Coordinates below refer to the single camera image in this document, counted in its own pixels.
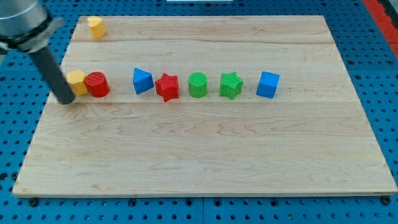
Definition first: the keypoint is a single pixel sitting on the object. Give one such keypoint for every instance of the green star block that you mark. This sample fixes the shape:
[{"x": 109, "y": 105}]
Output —
[{"x": 230, "y": 85}]

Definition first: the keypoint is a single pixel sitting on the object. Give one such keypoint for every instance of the green cylinder block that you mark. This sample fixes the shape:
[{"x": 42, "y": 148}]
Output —
[{"x": 197, "y": 85}]

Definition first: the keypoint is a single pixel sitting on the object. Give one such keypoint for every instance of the red cylinder block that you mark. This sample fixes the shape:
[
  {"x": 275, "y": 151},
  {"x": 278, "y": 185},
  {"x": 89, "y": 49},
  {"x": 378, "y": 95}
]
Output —
[{"x": 97, "y": 84}]

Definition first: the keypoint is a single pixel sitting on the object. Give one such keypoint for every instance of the blue cube block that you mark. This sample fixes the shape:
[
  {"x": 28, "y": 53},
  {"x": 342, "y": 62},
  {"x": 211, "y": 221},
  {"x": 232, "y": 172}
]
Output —
[{"x": 268, "y": 84}]

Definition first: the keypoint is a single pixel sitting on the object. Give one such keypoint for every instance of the red star block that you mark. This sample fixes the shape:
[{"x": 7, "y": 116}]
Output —
[{"x": 167, "y": 87}]

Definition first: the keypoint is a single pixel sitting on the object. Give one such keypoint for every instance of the yellow hexagon block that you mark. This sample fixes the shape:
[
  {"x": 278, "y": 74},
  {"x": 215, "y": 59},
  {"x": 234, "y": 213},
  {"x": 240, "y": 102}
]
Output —
[{"x": 76, "y": 80}]

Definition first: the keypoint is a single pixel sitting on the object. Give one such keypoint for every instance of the yellow heart block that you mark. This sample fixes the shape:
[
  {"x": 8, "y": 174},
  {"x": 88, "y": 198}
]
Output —
[{"x": 96, "y": 26}]

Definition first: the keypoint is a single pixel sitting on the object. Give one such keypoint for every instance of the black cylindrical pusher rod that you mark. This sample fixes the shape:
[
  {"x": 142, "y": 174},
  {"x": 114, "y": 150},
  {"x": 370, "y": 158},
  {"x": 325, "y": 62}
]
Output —
[{"x": 49, "y": 68}]

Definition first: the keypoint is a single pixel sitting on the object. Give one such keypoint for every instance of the blue triangle block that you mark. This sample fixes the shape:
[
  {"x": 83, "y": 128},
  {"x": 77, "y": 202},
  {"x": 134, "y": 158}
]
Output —
[{"x": 142, "y": 81}]

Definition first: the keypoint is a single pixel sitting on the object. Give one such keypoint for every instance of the wooden board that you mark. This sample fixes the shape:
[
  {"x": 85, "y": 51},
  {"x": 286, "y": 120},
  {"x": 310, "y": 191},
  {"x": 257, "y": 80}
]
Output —
[{"x": 311, "y": 139}]

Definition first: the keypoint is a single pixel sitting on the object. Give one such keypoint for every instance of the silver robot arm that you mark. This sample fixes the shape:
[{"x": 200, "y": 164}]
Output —
[{"x": 26, "y": 25}]

